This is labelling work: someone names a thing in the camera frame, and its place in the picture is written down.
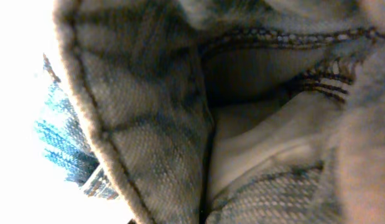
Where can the light blue denim shorts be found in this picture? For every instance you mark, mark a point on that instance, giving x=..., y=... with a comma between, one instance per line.
x=219, y=111

